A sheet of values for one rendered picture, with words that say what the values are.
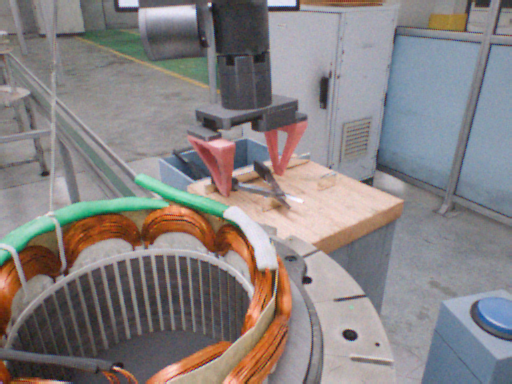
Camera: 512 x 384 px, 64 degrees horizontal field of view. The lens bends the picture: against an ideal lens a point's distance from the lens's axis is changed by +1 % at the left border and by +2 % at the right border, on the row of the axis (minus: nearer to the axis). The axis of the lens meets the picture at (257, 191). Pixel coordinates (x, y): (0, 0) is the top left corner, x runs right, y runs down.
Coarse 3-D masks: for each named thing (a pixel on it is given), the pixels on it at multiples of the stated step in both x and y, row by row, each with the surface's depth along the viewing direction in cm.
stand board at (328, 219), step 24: (312, 168) 59; (192, 192) 53; (216, 192) 52; (240, 192) 52; (288, 192) 52; (312, 192) 52; (336, 192) 52; (360, 192) 52; (264, 216) 46; (288, 216) 46; (312, 216) 46; (336, 216) 46; (360, 216) 46; (384, 216) 48; (312, 240) 42; (336, 240) 44
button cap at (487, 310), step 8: (480, 304) 37; (488, 304) 36; (496, 304) 36; (504, 304) 36; (480, 312) 36; (488, 312) 36; (496, 312) 36; (504, 312) 36; (488, 320) 35; (496, 320) 35; (504, 320) 35; (496, 328) 35; (504, 328) 34
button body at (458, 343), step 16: (448, 304) 38; (464, 304) 38; (448, 320) 38; (464, 320) 36; (448, 336) 38; (464, 336) 36; (480, 336) 35; (432, 352) 41; (448, 352) 38; (464, 352) 36; (480, 352) 34; (496, 352) 33; (432, 368) 41; (448, 368) 39; (464, 368) 36; (480, 368) 35; (496, 368) 33
